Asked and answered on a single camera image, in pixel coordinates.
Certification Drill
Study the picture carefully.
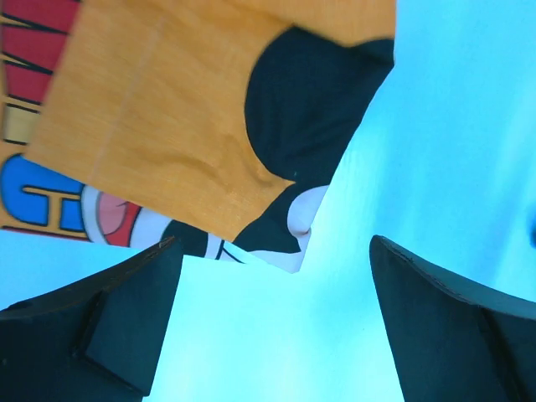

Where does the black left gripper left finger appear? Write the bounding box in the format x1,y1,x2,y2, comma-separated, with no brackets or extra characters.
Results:
1,237,183,401

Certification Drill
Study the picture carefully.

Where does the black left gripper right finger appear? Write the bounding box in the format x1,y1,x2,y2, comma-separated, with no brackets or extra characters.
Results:
369,235,535,402

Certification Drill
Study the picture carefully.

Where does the orange cartoon print cloth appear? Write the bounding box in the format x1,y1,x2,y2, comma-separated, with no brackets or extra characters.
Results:
1,0,396,273

